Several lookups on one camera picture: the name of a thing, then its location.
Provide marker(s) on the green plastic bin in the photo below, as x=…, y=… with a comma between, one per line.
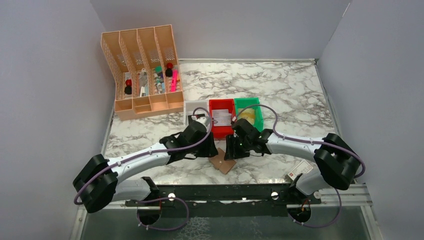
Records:
x=245, y=103

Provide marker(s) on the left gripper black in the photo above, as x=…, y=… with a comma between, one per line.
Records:
x=210, y=150

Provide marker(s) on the pink highlighter marker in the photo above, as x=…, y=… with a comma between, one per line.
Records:
x=175, y=80

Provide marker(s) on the red black stamp slot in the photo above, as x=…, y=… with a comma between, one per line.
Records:
x=128, y=87
x=169, y=70

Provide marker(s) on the brown leather card holder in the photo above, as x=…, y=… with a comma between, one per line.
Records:
x=220, y=164

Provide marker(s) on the white card in red bin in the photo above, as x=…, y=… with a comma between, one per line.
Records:
x=221, y=118

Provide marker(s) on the peach plastic desk organizer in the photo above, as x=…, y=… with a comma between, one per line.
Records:
x=141, y=54

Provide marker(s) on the white plastic bin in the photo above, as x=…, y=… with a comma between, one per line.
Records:
x=188, y=110

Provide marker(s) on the red plastic bin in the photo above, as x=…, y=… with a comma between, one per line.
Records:
x=228, y=105

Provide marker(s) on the red black stamp right slot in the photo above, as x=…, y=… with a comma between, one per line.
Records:
x=169, y=70

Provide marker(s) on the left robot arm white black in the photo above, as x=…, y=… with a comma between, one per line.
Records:
x=102, y=180

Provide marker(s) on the red black stamp left slot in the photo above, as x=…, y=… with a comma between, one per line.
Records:
x=128, y=87

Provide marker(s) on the white label with red mark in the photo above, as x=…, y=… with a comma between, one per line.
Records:
x=303, y=167

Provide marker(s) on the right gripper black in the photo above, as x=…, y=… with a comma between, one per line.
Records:
x=231, y=151

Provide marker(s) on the black mounting rail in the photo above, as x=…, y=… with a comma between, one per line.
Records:
x=221, y=200

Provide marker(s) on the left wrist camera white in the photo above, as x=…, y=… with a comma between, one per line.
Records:
x=200, y=118

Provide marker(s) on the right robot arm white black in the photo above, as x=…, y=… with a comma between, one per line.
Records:
x=337, y=164

